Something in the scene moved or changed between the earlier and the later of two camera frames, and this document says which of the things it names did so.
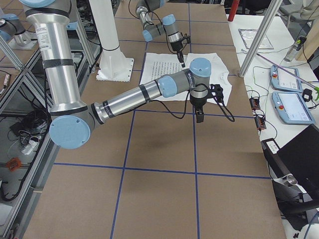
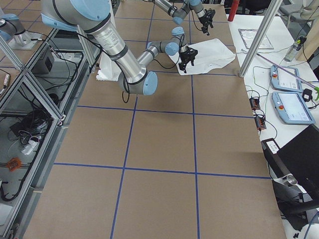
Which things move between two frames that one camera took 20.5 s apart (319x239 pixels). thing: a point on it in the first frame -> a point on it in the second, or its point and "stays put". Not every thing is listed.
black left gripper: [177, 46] -> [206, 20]
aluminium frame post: [274, 7] stays put
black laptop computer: [299, 157] stays put
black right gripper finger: [200, 116] -> [182, 66]
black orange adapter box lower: [260, 122] stays put
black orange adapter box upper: [254, 103] stays put
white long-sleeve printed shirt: [157, 65] -> [212, 56]
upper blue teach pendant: [282, 80] stays put
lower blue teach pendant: [291, 108] stays put
